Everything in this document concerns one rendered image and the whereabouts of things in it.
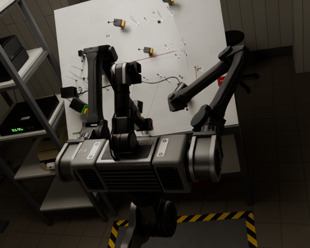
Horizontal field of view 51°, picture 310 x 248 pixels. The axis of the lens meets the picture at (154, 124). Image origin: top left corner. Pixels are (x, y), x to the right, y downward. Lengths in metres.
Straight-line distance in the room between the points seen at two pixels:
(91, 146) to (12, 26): 3.29
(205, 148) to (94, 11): 1.67
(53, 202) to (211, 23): 1.98
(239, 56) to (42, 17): 3.00
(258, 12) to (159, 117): 2.38
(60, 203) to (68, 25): 1.49
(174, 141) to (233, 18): 3.28
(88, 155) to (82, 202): 1.78
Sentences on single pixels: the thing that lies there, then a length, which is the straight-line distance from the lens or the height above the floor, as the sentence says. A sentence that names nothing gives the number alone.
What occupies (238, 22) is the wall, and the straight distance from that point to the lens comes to 4.25.
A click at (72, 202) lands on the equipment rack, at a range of 2.97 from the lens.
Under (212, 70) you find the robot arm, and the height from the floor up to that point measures 1.45.
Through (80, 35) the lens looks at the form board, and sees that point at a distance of 2.48.
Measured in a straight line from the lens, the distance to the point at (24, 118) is 2.49.
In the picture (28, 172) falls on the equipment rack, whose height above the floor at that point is 0.66.
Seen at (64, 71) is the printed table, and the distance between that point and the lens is 2.48.
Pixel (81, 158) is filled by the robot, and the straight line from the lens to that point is 1.16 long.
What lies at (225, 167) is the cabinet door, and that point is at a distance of 2.39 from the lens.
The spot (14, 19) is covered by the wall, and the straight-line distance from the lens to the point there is 4.28.
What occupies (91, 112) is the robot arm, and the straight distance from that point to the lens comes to 1.39.
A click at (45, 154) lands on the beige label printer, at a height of 0.80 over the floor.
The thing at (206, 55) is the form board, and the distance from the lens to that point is 2.16.
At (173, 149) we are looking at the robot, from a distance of 1.03.
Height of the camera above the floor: 2.21
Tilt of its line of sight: 36 degrees down
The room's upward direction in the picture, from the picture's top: 20 degrees counter-clockwise
